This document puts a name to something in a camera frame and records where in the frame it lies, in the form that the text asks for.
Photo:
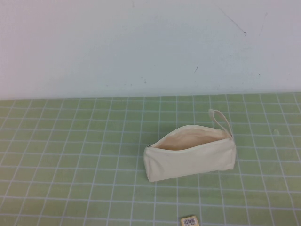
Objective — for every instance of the eraser with barcode sleeve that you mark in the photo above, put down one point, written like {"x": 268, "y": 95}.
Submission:
{"x": 187, "y": 222}

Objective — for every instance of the cream fabric pencil case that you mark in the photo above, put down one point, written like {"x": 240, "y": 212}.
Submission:
{"x": 188, "y": 160}

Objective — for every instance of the green grid cutting mat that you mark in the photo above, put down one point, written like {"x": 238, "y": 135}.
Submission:
{"x": 70, "y": 153}

